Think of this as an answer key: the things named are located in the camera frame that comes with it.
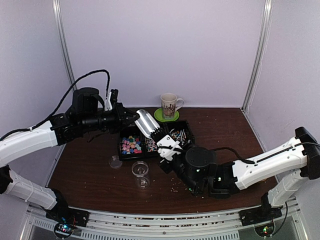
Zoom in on aluminium front rail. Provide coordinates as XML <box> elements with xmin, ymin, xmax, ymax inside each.
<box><xmin>19</xmin><ymin>203</ymin><xmax>310</xmax><ymax>240</ymax></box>

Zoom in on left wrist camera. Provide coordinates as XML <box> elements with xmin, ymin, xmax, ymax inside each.
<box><xmin>104</xmin><ymin>89</ymin><xmax>119</xmax><ymax>111</ymax></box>

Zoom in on black bin small lollipops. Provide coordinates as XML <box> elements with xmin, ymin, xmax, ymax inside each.
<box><xmin>164</xmin><ymin>120</ymin><xmax>196</xmax><ymax>149</ymax></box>

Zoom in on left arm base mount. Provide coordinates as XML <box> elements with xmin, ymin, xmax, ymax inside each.
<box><xmin>43</xmin><ymin>204</ymin><xmax>90</xmax><ymax>227</ymax></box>

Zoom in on metal candy scoop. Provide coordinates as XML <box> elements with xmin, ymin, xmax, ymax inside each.
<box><xmin>134</xmin><ymin>109</ymin><xmax>160</xmax><ymax>139</ymax></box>

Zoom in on aluminium corner post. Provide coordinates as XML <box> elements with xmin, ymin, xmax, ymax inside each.
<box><xmin>242</xmin><ymin>0</ymin><xmax>274</xmax><ymax>113</ymax></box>
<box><xmin>52</xmin><ymin>0</ymin><xmax>76</xmax><ymax>86</ymax></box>

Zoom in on ceramic mug coral pattern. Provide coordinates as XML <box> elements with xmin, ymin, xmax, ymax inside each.
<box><xmin>160</xmin><ymin>93</ymin><xmax>185</xmax><ymax>120</ymax></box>

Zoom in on right aluminium corner post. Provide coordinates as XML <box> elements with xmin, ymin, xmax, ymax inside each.
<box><xmin>242</xmin><ymin>0</ymin><xmax>274</xmax><ymax>113</ymax></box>

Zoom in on clear plastic jar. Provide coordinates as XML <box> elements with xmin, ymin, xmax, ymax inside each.
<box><xmin>131</xmin><ymin>161</ymin><xmax>150</xmax><ymax>190</ymax></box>

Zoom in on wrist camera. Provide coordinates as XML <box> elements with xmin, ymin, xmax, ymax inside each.
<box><xmin>104</xmin><ymin>89</ymin><xmax>119</xmax><ymax>111</ymax></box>
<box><xmin>156</xmin><ymin>134</ymin><xmax>183</xmax><ymax>162</ymax></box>

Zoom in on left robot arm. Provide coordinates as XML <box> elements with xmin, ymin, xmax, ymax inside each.
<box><xmin>0</xmin><ymin>87</ymin><xmax>139</xmax><ymax>222</ymax></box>

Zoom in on left aluminium corner post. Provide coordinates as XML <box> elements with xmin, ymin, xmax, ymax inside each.
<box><xmin>52</xmin><ymin>0</ymin><xmax>76</xmax><ymax>86</ymax></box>

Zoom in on clear jar lid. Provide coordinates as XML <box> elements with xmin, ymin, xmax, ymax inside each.
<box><xmin>108</xmin><ymin>155</ymin><xmax>123</xmax><ymax>169</ymax></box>

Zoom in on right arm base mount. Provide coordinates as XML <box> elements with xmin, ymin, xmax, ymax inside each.
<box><xmin>238</xmin><ymin>206</ymin><xmax>282</xmax><ymax>226</ymax></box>

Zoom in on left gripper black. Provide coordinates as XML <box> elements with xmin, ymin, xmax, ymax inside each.
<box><xmin>80</xmin><ymin>102</ymin><xmax>140</xmax><ymax>134</ymax></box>

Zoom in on black bin star candies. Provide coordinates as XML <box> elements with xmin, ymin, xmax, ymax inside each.
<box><xmin>118</xmin><ymin>126</ymin><xmax>145</xmax><ymax>161</ymax></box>

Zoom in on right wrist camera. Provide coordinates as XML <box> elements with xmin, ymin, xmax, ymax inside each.
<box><xmin>156</xmin><ymin>134</ymin><xmax>183</xmax><ymax>162</ymax></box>

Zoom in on green saucer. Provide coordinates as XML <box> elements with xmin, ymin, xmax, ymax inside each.
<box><xmin>153</xmin><ymin>108</ymin><xmax>180</xmax><ymax>123</ymax></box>

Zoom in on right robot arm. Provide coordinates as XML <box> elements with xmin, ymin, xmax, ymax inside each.
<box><xmin>149</xmin><ymin>127</ymin><xmax>320</xmax><ymax>221</ymax></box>

